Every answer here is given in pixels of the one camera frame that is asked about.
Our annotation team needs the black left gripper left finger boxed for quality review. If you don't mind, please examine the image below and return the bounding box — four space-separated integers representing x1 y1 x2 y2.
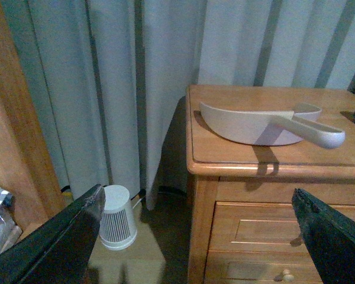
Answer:
0 185 105 283

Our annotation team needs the round wooden drawer knob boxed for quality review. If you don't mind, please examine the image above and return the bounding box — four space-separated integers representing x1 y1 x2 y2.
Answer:
274 269 295 282

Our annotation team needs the beige plastic dustpan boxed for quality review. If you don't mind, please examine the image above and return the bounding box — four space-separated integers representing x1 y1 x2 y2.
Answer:
199 102 346 149

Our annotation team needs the grey curtain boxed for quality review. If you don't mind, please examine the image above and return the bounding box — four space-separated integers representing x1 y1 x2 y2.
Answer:
2 1 355 208

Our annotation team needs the wooden bed frame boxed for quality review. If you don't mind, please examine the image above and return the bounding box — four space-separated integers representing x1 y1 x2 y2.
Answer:
0 2 65 234

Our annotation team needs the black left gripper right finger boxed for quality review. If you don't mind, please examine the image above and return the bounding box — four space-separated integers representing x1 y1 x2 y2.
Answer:
292 188 355 283

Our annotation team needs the wooden nightstand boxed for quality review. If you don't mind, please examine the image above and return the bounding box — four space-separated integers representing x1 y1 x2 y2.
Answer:
186 85 355 283

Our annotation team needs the small white air purifier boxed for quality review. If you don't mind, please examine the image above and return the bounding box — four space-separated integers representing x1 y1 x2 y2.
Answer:
99 185 137 251

